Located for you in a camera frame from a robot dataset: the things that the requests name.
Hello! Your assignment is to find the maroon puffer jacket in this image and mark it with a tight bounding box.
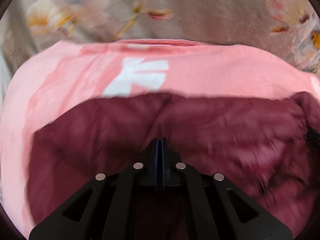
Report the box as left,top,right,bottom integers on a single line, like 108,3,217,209
27,92,319,236

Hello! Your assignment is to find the grey floral bed sheet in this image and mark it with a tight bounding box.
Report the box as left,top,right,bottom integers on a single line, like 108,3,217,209
1,0,319,97

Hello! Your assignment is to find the pink fleece blanket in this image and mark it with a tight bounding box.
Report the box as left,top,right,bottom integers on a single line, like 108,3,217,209
1,40,319,237

